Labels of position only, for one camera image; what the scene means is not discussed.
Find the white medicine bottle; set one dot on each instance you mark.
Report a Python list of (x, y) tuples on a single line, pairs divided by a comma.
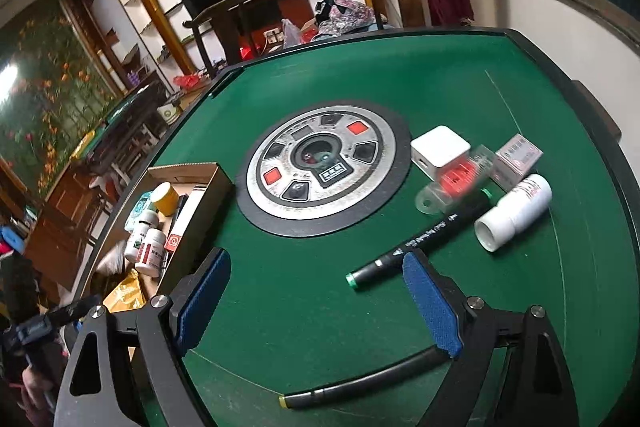
[(142, 232)]

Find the round white yellow disc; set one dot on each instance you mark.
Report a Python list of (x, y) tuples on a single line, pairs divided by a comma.
[(164, 196)]

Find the bright wall lamp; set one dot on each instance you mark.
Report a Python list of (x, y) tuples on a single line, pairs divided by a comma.
[(7, 79)]

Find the gold foil packet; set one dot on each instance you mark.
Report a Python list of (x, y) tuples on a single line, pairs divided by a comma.
[(127, 294)]

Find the small green mahjong table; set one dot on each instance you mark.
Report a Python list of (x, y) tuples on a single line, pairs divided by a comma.
[(125, 107)]

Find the red plastic bag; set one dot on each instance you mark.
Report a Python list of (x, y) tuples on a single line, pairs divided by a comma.
[(247, 52), (186, 82)]

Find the person's left hand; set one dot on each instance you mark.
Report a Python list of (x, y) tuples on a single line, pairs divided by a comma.
[(35, 389)]

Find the white bottle red label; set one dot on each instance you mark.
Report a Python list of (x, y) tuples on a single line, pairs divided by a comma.
[(149, 257)]

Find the silver box red label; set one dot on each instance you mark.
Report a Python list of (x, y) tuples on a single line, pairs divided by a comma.
[(172, 241)]

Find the floral cloth pile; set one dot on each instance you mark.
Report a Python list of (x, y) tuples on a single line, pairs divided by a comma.
[(345, 14)]

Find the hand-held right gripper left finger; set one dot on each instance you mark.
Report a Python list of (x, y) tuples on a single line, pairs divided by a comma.
[(205, 297)]

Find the clear plastic bag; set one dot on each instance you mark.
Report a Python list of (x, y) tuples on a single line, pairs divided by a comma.
[(292, 34)]

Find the black marker yellow cap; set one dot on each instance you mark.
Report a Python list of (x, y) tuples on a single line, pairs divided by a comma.
[(360, 387)]

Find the white plastic bottle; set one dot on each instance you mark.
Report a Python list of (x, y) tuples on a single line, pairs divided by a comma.
[(515, 212)]

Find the clear plastic package red insert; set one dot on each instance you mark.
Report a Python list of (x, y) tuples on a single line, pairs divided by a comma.
[(457, 182)]

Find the teal packet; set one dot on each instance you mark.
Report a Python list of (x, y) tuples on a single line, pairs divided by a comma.
[(137, 212)]

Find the pink white small box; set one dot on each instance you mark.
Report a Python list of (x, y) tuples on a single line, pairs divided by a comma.
[(517, 159)]

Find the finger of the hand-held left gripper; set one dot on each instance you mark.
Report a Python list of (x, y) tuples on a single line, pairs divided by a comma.
[(75, 311)]

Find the dark wooden chair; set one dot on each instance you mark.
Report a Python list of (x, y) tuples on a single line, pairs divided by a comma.
[(225, 32)]

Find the white bucket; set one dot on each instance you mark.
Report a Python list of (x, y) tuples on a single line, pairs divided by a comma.
[(169, 111)]

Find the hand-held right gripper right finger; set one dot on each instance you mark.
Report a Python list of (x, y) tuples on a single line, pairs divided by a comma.
[(432, 307)]

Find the white square box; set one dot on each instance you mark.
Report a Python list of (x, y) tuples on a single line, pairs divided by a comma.
[(440, 147)]

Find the brown wooden chair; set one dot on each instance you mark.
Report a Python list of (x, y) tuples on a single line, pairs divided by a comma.
[(60, 217)]

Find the black marker green cap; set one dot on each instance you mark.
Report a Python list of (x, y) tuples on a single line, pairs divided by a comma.
[(425, 229)]

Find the cardboard box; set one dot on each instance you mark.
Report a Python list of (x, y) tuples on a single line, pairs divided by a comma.
[(200, 227)]

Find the low wooden table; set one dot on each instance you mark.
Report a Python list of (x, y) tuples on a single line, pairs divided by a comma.
[(202, 91)]

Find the round table control panel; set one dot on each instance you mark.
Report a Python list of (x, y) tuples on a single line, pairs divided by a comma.
[(280, 142)]

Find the floral wall mural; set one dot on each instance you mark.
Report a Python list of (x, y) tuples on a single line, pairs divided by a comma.
[(45, 107)]

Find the silver foil packet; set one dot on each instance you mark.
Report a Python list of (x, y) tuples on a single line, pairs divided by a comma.
[(112, 259)]

